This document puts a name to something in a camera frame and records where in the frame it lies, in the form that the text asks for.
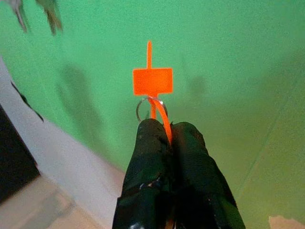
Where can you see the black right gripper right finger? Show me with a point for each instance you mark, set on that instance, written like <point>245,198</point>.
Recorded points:
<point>197,171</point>

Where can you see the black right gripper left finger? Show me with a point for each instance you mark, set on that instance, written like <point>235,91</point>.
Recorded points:
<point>145,167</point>

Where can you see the orange plastic key tag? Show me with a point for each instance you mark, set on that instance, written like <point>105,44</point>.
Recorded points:
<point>152,81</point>

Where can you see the white skirting board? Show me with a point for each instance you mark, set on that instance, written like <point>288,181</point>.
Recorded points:
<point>47,148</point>

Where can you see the black box furniture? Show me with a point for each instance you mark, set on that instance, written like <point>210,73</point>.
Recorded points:
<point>14,155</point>

